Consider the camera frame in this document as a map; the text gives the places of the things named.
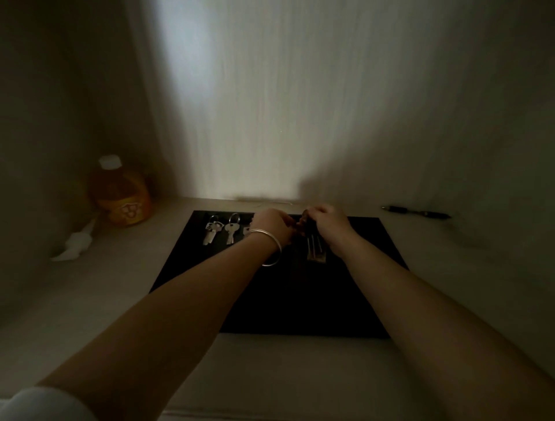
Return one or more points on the person's left hand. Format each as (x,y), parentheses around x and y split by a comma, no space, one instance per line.
(272,224)

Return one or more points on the person's left forearm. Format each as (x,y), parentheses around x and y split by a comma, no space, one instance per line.
(156,321)

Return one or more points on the black mat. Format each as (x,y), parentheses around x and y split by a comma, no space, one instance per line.
(286,286)

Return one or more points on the black pen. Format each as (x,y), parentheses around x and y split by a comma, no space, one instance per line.
(416,211)

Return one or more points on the person's right fingers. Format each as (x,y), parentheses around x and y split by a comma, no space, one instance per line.
(308,216)

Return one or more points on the crumpled white tissue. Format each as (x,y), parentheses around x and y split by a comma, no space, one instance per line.
(74,246)

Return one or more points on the person's right forearm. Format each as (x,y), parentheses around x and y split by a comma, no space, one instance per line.
(438,334)

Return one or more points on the orange drink bottle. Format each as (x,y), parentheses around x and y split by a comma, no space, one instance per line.
(120,195)

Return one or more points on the dark key bunch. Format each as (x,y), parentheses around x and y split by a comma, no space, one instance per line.
(313,247)

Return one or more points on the person's left fingers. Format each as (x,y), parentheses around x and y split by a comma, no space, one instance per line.
(291,223)

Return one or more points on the small silver key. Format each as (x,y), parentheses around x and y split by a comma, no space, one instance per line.
(246,230)

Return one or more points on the white sleeve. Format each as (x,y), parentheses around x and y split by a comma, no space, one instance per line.
(41,405)

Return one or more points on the person's right hand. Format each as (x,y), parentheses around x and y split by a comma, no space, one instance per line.
(331,226)

